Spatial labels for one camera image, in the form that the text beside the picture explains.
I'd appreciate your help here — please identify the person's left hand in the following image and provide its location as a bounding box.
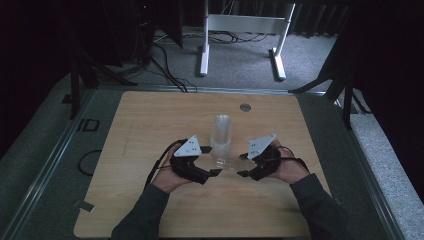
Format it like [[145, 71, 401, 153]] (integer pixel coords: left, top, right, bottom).
[[151, 141, 193, 194]]

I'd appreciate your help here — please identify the black looped floor cable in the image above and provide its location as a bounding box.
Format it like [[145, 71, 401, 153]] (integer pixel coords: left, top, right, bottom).
[[77, 149, 103, 177]]

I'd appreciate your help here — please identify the person's right hand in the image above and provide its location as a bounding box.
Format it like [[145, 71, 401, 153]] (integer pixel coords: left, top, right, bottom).
[[270, 139, 311, 185]]

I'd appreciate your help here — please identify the grey tape piece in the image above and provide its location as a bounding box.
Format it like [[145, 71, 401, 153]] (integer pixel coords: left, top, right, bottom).
[[75, 200, 96, 213]]

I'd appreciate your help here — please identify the black tripod stand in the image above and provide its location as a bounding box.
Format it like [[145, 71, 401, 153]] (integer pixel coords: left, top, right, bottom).
[[67, 29, 138, 120], [287, 31, 374, 130]]

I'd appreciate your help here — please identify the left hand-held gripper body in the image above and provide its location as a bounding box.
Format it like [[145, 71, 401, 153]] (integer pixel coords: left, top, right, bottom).
[[169, 134, 212, 186]]

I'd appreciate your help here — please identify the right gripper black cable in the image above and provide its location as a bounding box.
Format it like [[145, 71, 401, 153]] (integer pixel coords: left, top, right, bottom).
[[278, 145, 311, 174]]

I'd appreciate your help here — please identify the tall translucent plastic cup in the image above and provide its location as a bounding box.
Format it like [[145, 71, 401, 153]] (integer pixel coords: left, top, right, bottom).
[[209, 114, 233, 169]]

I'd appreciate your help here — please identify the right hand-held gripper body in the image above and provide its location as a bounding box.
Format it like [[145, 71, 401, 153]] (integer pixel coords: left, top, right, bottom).
[[246, 133, 285, 182]]

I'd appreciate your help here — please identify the dark equipment cabinet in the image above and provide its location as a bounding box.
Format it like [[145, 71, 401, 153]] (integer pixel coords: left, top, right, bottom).
[[99, 0, 158, 68]]

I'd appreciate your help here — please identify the black floor cables bundle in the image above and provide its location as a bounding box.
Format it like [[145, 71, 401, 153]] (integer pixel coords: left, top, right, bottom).
[[146, 29, 271, 94]]

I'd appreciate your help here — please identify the white metal desk frame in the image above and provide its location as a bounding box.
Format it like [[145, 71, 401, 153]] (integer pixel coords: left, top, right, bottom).
[[198, 0, 297, 82]]

